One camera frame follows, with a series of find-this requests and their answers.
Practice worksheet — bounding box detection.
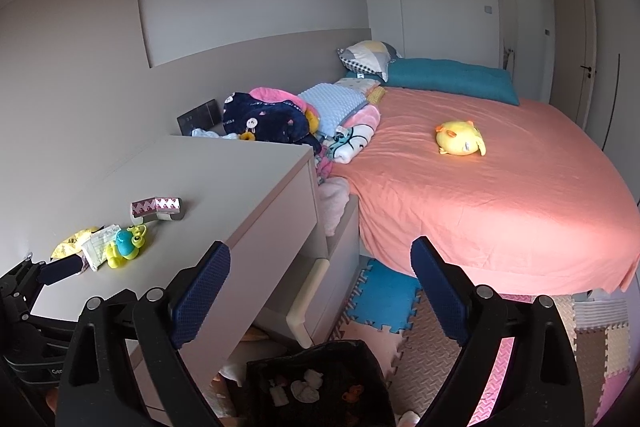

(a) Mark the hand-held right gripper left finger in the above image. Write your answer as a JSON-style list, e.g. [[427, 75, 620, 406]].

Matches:
[[56, 240, 232, 427]]

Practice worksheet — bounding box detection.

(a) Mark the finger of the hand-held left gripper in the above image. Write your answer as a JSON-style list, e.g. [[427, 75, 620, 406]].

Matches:
[[0, 253, 85, 309], [20, 307, 83, 345]]

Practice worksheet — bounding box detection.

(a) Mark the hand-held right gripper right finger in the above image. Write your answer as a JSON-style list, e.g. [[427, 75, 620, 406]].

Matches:
[[410, 235, 586, 427]]

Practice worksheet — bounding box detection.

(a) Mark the yellow snack packet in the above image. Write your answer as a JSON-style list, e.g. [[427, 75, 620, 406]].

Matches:
[[51, 227, 101, 260]]

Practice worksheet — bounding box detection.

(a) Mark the white tissue packet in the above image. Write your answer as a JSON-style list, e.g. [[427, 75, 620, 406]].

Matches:
[[81, 225, 122, 272]]

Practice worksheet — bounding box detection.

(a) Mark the yellow-green plastic toy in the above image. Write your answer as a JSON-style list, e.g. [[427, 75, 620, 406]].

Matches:
[[104, 244, 126, 270]]

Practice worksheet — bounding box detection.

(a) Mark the blue plastic toy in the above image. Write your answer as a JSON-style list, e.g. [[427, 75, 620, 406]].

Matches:
[[116, 224, 149, 261]]

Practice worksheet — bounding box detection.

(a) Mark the bin with black bag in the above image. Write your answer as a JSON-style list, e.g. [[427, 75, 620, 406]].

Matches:
[[245, 339, 398, 427]]

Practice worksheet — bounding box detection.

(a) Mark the foam puzzle floor mat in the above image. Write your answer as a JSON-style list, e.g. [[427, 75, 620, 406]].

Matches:
[[330, 257, 640, 427]]

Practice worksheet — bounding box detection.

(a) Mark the bed with pink sheet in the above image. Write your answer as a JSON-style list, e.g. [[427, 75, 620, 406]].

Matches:
[[320, 84, 640, 295]]

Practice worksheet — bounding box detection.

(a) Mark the low cabinet with cream edge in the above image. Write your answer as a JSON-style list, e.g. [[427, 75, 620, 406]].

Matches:
[[252, 194, 362, 349]]

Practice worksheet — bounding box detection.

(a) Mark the white desk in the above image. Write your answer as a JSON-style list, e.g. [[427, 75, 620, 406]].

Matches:
[[27, 134, 331, 413]]

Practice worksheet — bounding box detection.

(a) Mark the pale pink fluffy cloth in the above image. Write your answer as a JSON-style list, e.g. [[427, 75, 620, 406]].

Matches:
[[317, 177, 351, 238]]

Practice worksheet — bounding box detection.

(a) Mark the yellow plush toy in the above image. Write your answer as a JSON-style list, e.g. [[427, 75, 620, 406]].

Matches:
[[434, 119, 487, 156]]

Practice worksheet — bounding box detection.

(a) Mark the white pink cartoon blanket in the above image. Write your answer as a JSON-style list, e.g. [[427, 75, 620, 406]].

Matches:
[[320, 104, 382, 165]]

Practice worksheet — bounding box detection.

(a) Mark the navy printed blanket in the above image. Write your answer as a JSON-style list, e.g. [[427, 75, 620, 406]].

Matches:
[[222, 91, 323, 155]]

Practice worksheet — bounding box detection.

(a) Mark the teal pillow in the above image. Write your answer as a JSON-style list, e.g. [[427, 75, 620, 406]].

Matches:
[[385, 57, 521, 106]]

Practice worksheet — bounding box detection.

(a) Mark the light blue dotted blanket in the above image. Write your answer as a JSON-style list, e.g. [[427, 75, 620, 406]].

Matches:
[[298, 83, 373, 138]]

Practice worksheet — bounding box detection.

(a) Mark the checked patchwork pillow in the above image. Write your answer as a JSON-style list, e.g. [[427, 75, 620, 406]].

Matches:
[[337, 40, 403, 82]]

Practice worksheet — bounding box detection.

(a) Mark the white wardrobe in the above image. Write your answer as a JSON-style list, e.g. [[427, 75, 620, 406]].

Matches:
[[492, 0, 557, 104]]

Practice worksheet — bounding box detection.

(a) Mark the white door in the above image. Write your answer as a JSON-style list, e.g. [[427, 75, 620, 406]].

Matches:
[[575, 0, 601, 135]]

